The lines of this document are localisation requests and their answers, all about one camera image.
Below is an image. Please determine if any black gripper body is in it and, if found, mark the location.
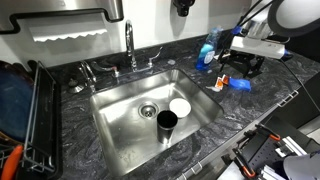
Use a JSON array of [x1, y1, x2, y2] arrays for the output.
[[229, 49, 263, 68]]

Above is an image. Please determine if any blue cloth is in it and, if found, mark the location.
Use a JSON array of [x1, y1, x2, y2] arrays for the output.
[[227, 76, 253, 93]]

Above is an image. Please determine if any blue dish soap bottle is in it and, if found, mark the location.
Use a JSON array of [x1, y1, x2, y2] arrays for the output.
[[194, 26, 224, 72]]

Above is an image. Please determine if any black clamp orange tip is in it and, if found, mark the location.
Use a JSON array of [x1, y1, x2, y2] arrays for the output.
[[232, 145, 258, 180], [255, 122, 282, 143]]

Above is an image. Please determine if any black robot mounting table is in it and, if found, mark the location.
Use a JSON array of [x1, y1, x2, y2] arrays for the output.
[[229, 114, 320, 180]]

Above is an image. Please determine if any black cup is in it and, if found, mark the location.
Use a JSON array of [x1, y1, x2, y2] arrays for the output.
[[156, 109, 179, 145]]

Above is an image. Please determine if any steel sink drain strainer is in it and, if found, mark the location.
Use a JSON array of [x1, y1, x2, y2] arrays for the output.
[[137, 101, 160, 120]]

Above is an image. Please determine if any chrome sink faucet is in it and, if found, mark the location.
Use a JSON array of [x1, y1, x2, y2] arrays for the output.
[[113, 18, 155, 78]]

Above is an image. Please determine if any stainless steel sink basin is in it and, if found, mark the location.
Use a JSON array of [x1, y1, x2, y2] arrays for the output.
[[90, 67, 225, 178]]

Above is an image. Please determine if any chrome side sprayer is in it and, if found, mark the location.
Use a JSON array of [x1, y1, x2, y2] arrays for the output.
[[79, 60, 98, 94]]

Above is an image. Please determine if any chrome round countertop cap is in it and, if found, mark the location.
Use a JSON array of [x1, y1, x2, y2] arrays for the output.
[[67, 77, 85, 95]]

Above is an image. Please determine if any steel paper towel dispenser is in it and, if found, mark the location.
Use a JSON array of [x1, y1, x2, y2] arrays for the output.
[[0, 0, 125, 44]]

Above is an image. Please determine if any black dish rack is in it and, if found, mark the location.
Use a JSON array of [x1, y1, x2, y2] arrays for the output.
[[0, 59, 64, 180]]

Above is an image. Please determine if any blue plate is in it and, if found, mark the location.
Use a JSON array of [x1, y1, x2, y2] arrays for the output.
[[0, 64, 35, 143]]

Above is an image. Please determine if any blue tipped camera cable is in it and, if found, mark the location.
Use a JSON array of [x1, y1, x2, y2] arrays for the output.
[[279, 49, 320, 114]]

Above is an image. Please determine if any black wall soap dispenser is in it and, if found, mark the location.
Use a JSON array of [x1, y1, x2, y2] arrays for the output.
[[172, 0, 196, 18]]

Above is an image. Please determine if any chrome faucet lever handle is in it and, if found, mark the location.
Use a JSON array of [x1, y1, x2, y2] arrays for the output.
[[147, 46, 165, 69], [90, 60, 120, 78]]

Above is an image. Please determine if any orange handled utensil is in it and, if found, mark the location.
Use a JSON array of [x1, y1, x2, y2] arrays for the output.
[[0, 144, 25, 180]]

